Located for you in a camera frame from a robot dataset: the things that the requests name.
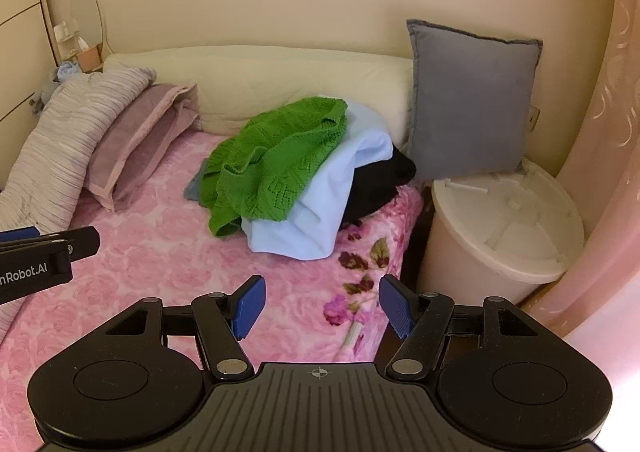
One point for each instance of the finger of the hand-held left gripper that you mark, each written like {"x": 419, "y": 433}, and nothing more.
{"x": 75, "y": 242}

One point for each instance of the white round plastic bin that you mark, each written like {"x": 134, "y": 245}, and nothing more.
{"x": 480, "y": 252}

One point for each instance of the small grey cloth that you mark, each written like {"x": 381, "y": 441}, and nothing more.
{"x": 44, "y": 94}

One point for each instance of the wall socket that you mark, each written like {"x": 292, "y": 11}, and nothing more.
{"x": 534, "y": 118}

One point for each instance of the green knitted vest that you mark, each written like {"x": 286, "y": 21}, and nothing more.
{"x": 280, "y": 152}

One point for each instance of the light blue garment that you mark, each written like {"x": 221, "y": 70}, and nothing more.
{"x": 325, "y": 202}

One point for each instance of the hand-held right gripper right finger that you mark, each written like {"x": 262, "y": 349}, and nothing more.
{"x": 395, "y": 304}

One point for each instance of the white toiletry rack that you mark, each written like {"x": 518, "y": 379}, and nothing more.
{"x": 64, "y": 34}

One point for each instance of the pink floral blanket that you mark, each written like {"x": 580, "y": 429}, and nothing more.
{"x": 150, "y": 242}

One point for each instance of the oval mirror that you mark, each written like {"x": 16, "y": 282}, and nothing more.
{"x": 86, "y": 12}

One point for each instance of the grey-blue garment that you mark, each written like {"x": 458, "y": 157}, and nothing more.
{"x": 194, "y": 192}

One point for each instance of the cream wardrobe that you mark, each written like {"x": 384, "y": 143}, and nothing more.
{"x": 20, "y": 32}

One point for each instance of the black garment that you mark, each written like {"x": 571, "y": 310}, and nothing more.
{"x": 380, "y": 187}

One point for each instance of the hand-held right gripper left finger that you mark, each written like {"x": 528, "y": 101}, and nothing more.
{"x": 250, "y": 304}

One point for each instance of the striped lilac duvet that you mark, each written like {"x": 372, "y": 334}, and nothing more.
{"x": 60, "y": 132}

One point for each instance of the purple pillow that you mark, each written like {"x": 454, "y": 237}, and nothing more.
{"x": 135, "y": 142}

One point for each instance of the small blue cloth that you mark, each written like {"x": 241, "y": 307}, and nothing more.
{"x": 67, "y": 71}

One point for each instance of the grey cushion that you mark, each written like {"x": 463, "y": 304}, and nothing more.
{"x": 470, "y": 102}

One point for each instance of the pink curtain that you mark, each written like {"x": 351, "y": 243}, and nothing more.
{"x": 605, "y": 132}

